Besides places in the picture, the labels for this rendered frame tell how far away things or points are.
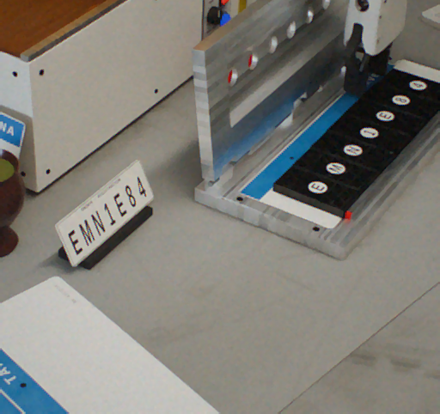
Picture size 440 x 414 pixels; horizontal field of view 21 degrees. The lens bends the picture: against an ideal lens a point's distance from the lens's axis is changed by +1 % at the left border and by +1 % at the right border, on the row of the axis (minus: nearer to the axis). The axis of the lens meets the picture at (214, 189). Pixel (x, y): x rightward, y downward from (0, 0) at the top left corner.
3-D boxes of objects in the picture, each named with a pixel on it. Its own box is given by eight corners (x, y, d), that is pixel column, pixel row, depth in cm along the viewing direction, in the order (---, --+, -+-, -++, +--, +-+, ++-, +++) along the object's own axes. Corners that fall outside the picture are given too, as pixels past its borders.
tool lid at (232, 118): (204, 51, 131) (191, 48, 132) (215, 192, 141) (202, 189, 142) (374, -78, 161) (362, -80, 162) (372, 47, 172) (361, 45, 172)
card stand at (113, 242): (89, 270, 132) (88, 252, 130) (58, 257, 134) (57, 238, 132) (153, 215, 141) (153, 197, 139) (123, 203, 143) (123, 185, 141)
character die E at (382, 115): (410, 143, 152) (411, 136, 151) (342, 120, 156) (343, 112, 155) (425, 126, 155) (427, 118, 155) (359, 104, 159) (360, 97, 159)
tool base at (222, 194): (343, 261, 135) (346, 236, 133) (193, 201, 144) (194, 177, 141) (484, 98, 166) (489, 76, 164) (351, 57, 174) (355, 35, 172)
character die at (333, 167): (361, 198, 142) (362, 191, 141) (290, 172, 146) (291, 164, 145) (379, 179, 145) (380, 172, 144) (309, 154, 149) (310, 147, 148)
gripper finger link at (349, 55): (349, 43, 151) (350, 73, 155) (376, 4, 155) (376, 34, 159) (340, 40, 151) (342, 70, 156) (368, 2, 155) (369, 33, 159)
